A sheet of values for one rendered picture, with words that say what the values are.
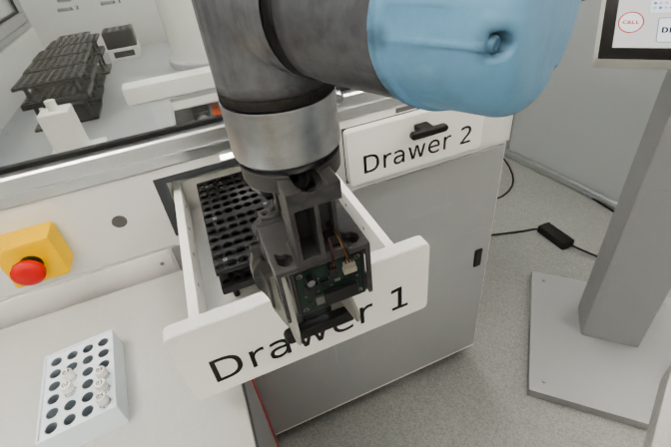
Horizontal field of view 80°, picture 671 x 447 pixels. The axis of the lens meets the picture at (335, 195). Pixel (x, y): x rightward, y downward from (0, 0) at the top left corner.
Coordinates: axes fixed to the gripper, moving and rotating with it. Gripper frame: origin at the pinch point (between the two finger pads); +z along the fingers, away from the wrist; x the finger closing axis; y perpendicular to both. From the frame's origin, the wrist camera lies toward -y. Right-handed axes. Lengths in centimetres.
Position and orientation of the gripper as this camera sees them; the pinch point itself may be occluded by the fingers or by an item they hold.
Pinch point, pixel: (315, 311)
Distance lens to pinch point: 43.2
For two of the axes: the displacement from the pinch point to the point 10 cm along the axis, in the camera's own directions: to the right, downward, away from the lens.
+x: 9.2, -2.9, 2.5
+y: 3.7, 5.1, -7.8
